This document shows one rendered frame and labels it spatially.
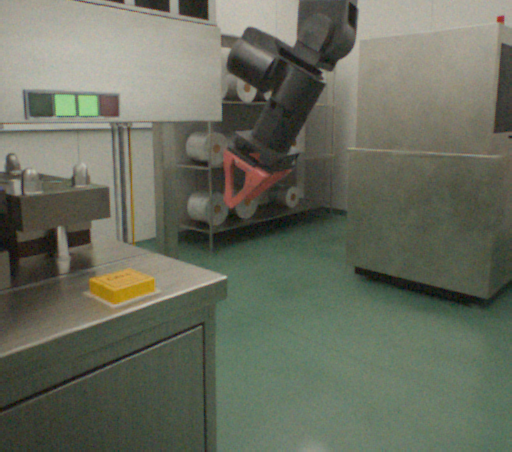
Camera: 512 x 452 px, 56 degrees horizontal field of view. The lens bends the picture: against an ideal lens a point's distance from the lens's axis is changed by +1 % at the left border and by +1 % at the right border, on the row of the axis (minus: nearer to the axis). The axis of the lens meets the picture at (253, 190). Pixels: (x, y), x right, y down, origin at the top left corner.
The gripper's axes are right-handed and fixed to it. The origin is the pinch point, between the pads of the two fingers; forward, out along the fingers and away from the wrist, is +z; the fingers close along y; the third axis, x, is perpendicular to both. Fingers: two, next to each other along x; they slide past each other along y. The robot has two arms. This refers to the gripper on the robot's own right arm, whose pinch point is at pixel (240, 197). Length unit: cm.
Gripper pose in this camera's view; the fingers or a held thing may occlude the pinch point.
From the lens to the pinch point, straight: 67.4
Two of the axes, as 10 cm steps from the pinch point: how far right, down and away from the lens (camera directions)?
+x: 7.9, 5.5, -2.8
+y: -4.2, 1.5, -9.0
